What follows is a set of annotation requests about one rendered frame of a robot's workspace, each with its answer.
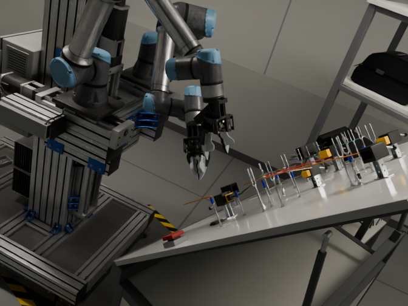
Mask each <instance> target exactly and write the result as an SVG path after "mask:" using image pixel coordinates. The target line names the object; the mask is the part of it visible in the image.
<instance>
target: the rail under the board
mask: <svg viewBox="0 0 408 306"><path fill-rule="evenodd" d="M256 194H257V193H256ZM256 194H254V195H256ZM254 195H251V196H249V197H252V196H254ZM249 197H247V198H249ZM247 198H245V199H247ZM245 199H243V200H245ZM243 200H241V201H243ZM241 201H240V202H241ZM214 214H215V213H214ZM212 215H213V214H212ZM209 216H211V215H209ZM209 216H207V217H209ZM207 217H205V218H207ZM205 218H203V219H205ZM203 219H201V220H203ZM201 220H198V221H196V222H194V223H192V224H190V225H193V224H195V223H197V222H199V221H201ZM190 225H188V226H190ZM188 226H186V227H188ZM186 227H184V228H186ZM184 228H182V229H184ZM182 229H180V230H182ZM180 230H177V231H180ZM175 232H176V231H175ZM161 239H162V238H161ZM161 239H158V240H156V241H154V242H157V241H159V240H161ZM154 242H152V243H154ZM152 243H150V244H152ZM150 244H148V245H150ZM148 245H145V246H143V247H141V248H139V249H137V250H135V251H133V252H131V253H134V252H136V251H138V250H140V249H142V248H144V247H146V246H148ZM131 253H129V254H131ZM129 254H127V255H129ZM127 255H124V256H122V257H120V258H118V259H121V258H123V257H125V256H127ZM118 259H116V260H118ZM116 260H114V261H113V263H112V268H111V272H110V273H111V275H113V277H114V278H115V279H116V280H117V281H118V283H120V282H122V281H125V280H126V279H129V278H130V277H132V276H134V275H136V274H138V273H140V272H141V271H143V270H145V269H147V268H149V267H151V266H153V265H155V264H157V263H159V262H161V261H163V260H164V259H161V260H159V259H158V258H156V259H151V260H145V261H141V262H135V263H129V264H126V265H120V266H116V263H115V261H116Z"/></svg>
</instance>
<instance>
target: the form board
mask: <svg viewBox="0 0 408 306"><path fill-rule="evenodd" d="M398 147H399V149H400V152H401V153H402V152H403V153H402V154H401V155H406V156H404V157H402V158H397V159H394V160H390V159H392V158H393V157H390V156H391V155H392V153H391V152H389V154H390V155H388V156H386V157H384V158H382V159H383V160H384V163H385V165H386V168H387V169H391V168H393V169H391V170H390V171H389V172H388V173H389V174H394V175H392V176H390V177H388V178H382V179H378V180H374V179H376V178H377V177H378V176H377V175H374V174H376V171H375V172H373V173H371V168H370V165H369V163H366V164H364V162H363V160H362V159H359V157H357V158H354V160H355V161H356V162H353V166H354V169H355V171H356V173H357V174H358V173H360V175H361V179H360V182H361V183H362V184H361V185H357V184H358V182H355V181H356V179H355V176H354V173H353V170H352V167H351V165H350V163H349V161H348V160H347V161H345V163H348V164H345V165H348V166H346V167H347V170H348V173H349V174H350V177H351V180H352V182H353V183H354V184H355V185H356V186H353V187H350V185H351V184H350V180H349V178H348V176H347V173H346V171H345V169H343V170H340V171H336V172H333V171H335V167H334V166H333V165H331V166H328V169H327V171H328V172H325V170H322V169H323V168H322V169H321V170H322V171H321V173H320V174H318V176H319V178H320V180H321V181H322V180H326V179H329V180H327V181H325V182H321V183H322V184H325V185H323V186H321V187H317V188H312V187H314V186H313V183H312V180H311V178H310V177H309V178H308V179H309V180H310V181H309V182H307V178H306V177H305V178H303V176H302V175H299V177H298V176H297V178H295V182H296V184H297V187H298V190H299V192H300V194H301V195H302V197H299V194H298V191H297V189H296V188H295V189H293V187H294V186H293V184H292V181H291V180H289V179H290V178H289V179H288V180H286V181H283V182H281V184H282V183H284V184H282V187H283V189H284V190H283V192H284V195H282V191H281V188H280V186H279V184H277V185H276V186H278V187H277V189H278V191H279V194H280V197H281V199H282V202H283V204H284V205H286V206H285V207H282V208H281V201H280V200H279V197H278V194H277V192H276V188H273V189H270V192H271V193H272V194H270V195H269V197H270V200H272V205H274V207H271V208H270V205H271V204H270V202H269V199H268V196H267V194H266V191H265V190H264V191H262V192H260V193H259V194H260V197H261V199H262V202H263V204H264V205H265V206H264V209H266V210H267V211H265V212H262V210H263V209H262V208H261V207H262V206H261V204H260V201H259V198H258V197H257V194H256V195H254V196H252V197H249V198H247V199H245V200H243V201H241V202H240V203H241V205H242V208H243V211H244V213H245V214H246V215H245V216H243V212H242V210H241V207H240V205H239V206H236V207H234V208H232V211H233V214H237V215H236V216H234V217H232V218H229V219H226V220H225V221H223V222H221V224H222V225H223V224H226V223H230V222H233V223H231V224H229V225H227V226H225V227H221V228H217V227H219V226H220V224H216V225H212V226H210V225H209V224H211V222H213V221H215V220H218V218H217V216H216V214H213V215H211V216H209V217H207V218H205V219H203V220H201V221H199V222H197V223H195V224H193V225H190V226H188V227H186V228H184V229H182V230H183V232H184V234H182V235H180V236H184V235H186V236H187V238H188V239H187V240H186V241H184V242H182V243H180V244H178V245H176V246H172V247H169V248H164V246H163V243H165V242H167V240H166V241H163V239H161V240H159V241H157V242H154V243H152V244H150V245H148V246H146V247H144V248H142V249H140V250H138V251H136V252H134V253H131V254H129V255H127V256H125V257H123V258H121V259H118V260H116V261H115V263H116V266H120V265H126V264H131V263H135V262H141V261H145V260H151V259H156V258H160V257H166V256H172V255H176V254H182V253H187V252H191V251H197V250H202V249H207V248H212V247H218V246H222V245H227V244H231V243H237V242H243V241H247V240H253V239H258V238H262V237H268V236H274V235H278V234H283V233H289V232H293V231H299V230H305V229H309V228H314V227H318V226H324V225H329V224H333V223H339V222H345V221H349V220H355V219H360V218H364V217H370V216H376V215H380V214H385V213H391V212H395V211H401V210H405V209H408V142H406V143H403V144H399V145H398ZM389 157H390V158H389ZM285 182H287V183H285ZM255 197H257V198H255ZM252 198H255V199H252ZM250 199H252V200H250ZM231 207H233V206H231ZM215 228H216V229H215Z"/></svg>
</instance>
